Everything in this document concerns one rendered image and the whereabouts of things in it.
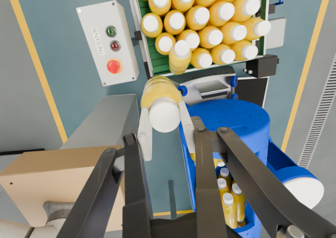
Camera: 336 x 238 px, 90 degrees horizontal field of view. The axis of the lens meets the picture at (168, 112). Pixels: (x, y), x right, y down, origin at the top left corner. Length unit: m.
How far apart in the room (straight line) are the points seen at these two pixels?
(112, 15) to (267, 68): 0.53
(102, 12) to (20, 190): 0.66
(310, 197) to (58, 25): 2.04
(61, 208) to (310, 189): 1.11
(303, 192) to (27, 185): 1.19
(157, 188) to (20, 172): 1.83
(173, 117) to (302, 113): 2.20
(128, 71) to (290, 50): 1.72
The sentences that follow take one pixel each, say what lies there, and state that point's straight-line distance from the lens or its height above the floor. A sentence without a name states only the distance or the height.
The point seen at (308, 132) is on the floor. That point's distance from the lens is 2.56.
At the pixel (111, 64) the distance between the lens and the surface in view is 0.49.
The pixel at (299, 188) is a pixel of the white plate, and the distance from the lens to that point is 1.09.
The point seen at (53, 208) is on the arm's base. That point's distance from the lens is 0.84.
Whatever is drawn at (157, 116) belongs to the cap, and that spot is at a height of 1.40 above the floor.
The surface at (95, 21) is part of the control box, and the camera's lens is 0.51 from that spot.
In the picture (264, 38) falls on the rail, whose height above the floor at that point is 0.98.
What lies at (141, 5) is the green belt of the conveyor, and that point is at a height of 0.90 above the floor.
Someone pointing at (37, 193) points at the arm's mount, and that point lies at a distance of 0.83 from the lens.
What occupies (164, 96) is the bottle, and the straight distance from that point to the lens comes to 0.22.
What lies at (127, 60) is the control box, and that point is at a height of 1.10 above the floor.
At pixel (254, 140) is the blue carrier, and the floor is 1.23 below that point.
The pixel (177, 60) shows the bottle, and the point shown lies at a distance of 0.48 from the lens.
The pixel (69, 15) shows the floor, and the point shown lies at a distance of 1.74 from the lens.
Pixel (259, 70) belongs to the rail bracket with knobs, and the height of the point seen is 1.00.
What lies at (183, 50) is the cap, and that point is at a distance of 0.45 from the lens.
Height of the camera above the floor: 1.59
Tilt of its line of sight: 65 degrees down
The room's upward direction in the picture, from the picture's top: 172 degrees clockwise
